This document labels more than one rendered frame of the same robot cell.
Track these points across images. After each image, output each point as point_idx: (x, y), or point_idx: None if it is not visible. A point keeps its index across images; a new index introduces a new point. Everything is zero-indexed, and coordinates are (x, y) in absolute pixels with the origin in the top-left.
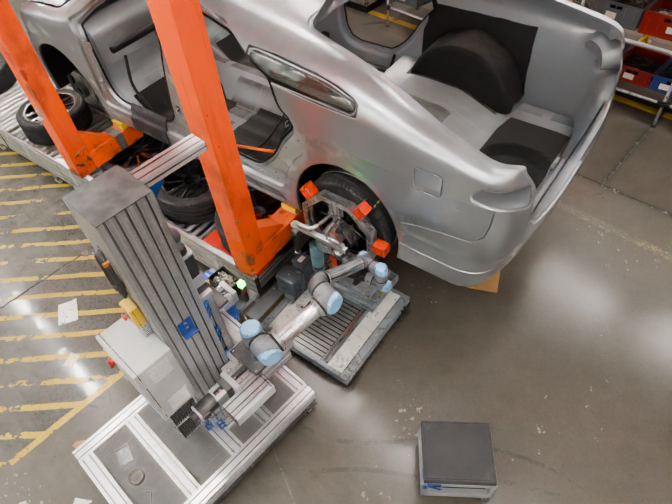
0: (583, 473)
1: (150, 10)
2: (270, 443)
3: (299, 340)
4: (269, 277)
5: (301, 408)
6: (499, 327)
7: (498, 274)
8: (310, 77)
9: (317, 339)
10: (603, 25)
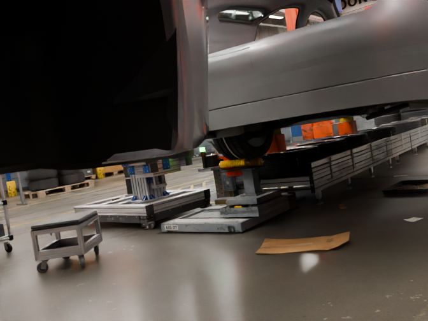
0: (23, 302)
1: None
2: (120, 214)
3: (201, 213)
4: None
5: (137, 209)
6: (207, 260)
7: (286, 251)
8: (237, 9)
9: (200, 216)
10: None
